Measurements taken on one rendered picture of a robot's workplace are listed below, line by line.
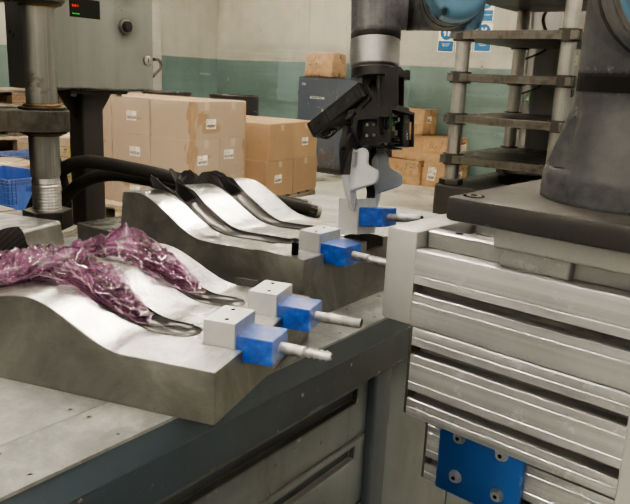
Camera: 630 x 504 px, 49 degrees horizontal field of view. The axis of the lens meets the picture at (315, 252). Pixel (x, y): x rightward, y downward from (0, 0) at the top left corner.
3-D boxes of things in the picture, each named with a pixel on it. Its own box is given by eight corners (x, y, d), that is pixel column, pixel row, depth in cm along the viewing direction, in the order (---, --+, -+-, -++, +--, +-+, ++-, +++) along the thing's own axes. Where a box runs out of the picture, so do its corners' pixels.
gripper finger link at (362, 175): (369, 206, 99) (378, 144, 100) (335, 206, 102) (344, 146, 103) (380, 211, 101) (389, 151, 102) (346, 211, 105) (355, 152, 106)
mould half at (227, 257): (398, 284, 114) (404, 203, 111) (301, 324, 94) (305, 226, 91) (187, 233, 143) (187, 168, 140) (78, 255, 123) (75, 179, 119)
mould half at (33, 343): (308, 336, 90) (312, 254, 87) (214, 426, 66) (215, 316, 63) (-1, 283, 106) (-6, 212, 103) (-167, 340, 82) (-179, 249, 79)
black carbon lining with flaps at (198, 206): (349, 243, 112) (353, 184, 109) (286, 261, 99) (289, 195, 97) (197, 211, 131) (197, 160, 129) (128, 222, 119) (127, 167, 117)
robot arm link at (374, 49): (340, 38, 103) (369, 50, 110) (339, 70, 104) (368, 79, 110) (383, 31, 99) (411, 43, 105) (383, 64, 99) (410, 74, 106)
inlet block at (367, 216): (429, 237, 102) (430, 200, 102) (412, 238, 98) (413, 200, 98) (356, 231, 110) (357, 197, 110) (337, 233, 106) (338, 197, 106)
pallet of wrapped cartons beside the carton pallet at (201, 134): (254, 221, 545) (257, 99, 523) (181, 238, 480) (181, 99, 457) (144, 201, 610) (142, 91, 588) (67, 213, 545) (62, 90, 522)
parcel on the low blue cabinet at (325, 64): (347, 78, 833) (348, 53, 826) (331, 77, 807) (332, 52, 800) (319, 77, 858) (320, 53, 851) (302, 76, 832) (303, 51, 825)
